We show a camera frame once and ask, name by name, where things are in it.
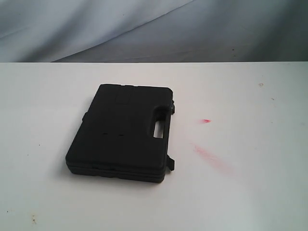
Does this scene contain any black plastic tool case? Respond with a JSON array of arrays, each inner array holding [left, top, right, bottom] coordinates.
[[65, 84, 175, 183]]

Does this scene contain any grey fabric backdrop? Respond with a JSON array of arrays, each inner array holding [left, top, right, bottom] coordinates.
[[0, 0, 308, 63]]

